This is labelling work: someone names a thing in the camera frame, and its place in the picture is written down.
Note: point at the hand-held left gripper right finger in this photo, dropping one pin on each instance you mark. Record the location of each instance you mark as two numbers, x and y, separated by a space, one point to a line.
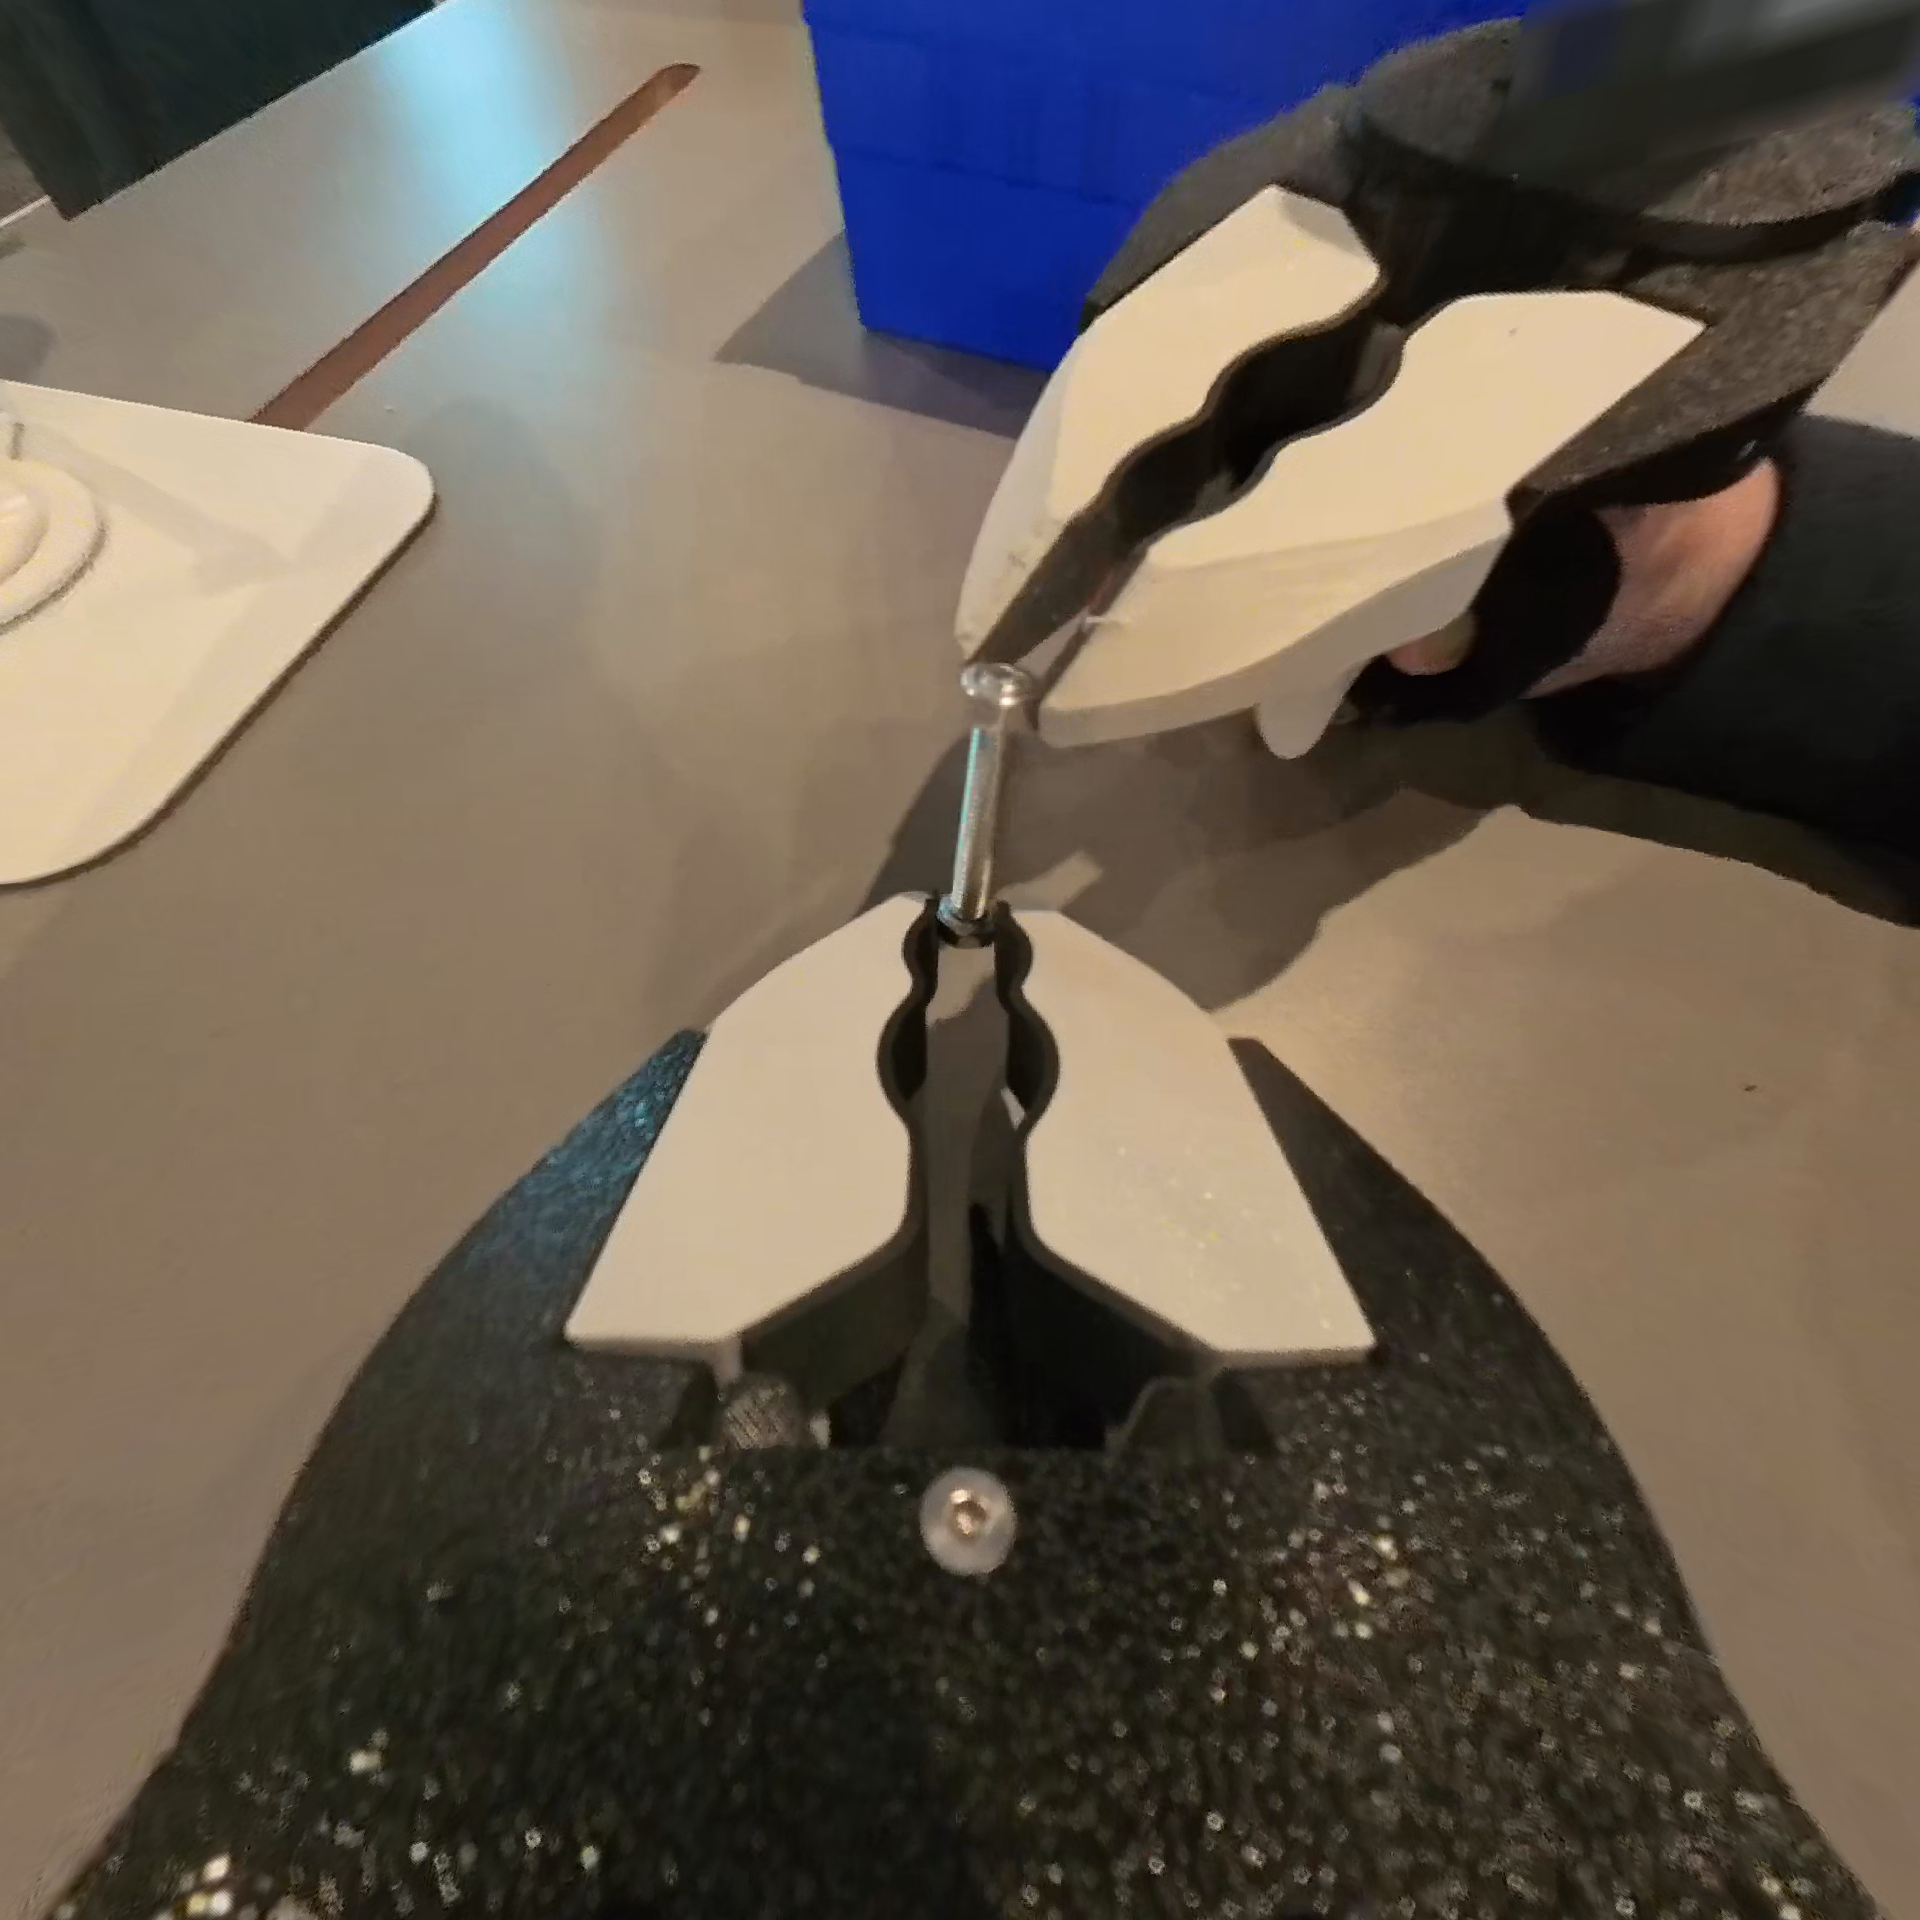
1171 1171

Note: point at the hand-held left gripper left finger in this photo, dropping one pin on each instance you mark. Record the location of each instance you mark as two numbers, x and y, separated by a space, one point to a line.
750 1171

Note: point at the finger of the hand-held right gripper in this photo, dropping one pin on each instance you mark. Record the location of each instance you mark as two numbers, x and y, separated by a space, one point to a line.
1348 509
1154 330

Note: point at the blue plastic bin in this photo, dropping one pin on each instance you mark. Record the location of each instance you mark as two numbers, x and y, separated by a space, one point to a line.
974 181

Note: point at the silver hex nut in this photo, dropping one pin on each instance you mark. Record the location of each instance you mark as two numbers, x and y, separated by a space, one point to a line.
961 930

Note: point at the silver bolt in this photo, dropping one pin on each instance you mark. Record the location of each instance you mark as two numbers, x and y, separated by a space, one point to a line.
984 796

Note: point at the person's right forearm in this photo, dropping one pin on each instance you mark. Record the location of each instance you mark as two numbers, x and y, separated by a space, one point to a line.
1846 674

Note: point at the person's right hand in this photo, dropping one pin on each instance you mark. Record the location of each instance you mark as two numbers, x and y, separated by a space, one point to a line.
1694 570

